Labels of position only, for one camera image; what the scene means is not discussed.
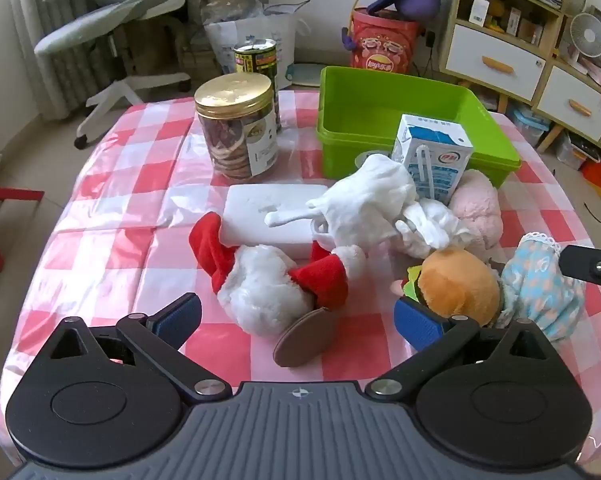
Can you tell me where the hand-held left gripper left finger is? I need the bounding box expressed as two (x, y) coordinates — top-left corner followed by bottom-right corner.
(48, 294), (234, 403)

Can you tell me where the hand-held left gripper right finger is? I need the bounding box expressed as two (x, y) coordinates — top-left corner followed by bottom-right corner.
(367, 297), (556, 403)

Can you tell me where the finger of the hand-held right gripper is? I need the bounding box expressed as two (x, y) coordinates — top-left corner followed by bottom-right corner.
(561, 245), (601, 291)

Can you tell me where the hamburger plush toy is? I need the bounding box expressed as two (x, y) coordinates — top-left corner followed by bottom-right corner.
(393, 247), (504, 331)

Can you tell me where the red and white plush toy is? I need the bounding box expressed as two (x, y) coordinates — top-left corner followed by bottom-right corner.
(189, 211), (366, 368)

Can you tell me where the white cloth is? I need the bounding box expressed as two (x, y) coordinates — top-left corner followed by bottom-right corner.
(395, 199), (474, 257)

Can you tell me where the green plastic bin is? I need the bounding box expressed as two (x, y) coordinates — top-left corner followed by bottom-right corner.
(317, 66), (522, 188)

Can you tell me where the pink checkered tablecloth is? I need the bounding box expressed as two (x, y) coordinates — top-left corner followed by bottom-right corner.
(0, 87), (601, 466)

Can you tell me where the white foam block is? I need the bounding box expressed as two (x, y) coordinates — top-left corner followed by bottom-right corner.
(222, 183), (331, 261)

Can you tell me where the white glove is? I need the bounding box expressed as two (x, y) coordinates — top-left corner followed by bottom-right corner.
(264, 154), (416, 256)

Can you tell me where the blue lid storage box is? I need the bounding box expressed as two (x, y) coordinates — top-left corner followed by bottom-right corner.
(509, 105), (552, 147)

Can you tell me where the blue and white milk carton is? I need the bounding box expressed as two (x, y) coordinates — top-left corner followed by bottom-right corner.
(391, 114), (474, 206)

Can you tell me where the gold lid cookie jar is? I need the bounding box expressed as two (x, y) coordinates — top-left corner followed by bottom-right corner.
(194, 73), (280, 181)

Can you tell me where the red chair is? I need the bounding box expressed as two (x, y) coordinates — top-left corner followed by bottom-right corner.
(0, 120), (44, 272)

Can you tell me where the wooden cabinet with white drawers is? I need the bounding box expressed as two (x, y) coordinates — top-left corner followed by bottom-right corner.
(438, 0), (601, 147)

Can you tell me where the small white fan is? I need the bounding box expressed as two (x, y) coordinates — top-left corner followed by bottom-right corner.
(565, 12), (601, 62)

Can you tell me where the green and yellow tin can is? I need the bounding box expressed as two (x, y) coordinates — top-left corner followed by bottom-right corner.
(233, 39), (281, 131)

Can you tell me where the light blue scale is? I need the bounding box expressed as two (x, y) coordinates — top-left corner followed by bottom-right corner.
(286, 62), (327, 87)

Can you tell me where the red printed bucket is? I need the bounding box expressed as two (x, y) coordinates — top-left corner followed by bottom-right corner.
(351, 7), (421, 76)

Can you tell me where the white printed bag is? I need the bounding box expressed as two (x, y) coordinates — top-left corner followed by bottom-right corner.
(203, 0), (301, 77)

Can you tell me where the grey office chair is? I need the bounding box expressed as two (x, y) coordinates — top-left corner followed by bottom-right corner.
(33, 0), (194, 148)

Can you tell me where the grey radiator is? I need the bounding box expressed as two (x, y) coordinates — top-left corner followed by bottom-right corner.
(5, 0), (114, 111)

